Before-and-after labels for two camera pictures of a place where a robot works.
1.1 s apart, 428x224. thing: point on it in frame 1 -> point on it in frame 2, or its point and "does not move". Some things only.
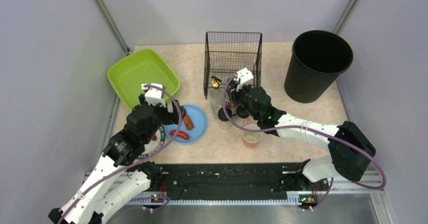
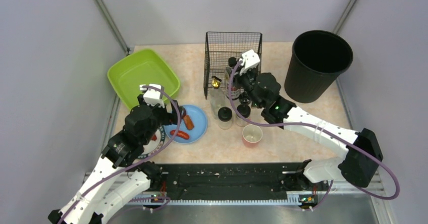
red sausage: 180,133 does not move
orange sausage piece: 188,122 does not move
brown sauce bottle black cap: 231,107 -> 232,61
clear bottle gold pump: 216,97 does not move
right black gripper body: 235,91 -> 241,76
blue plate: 200,123 does not move
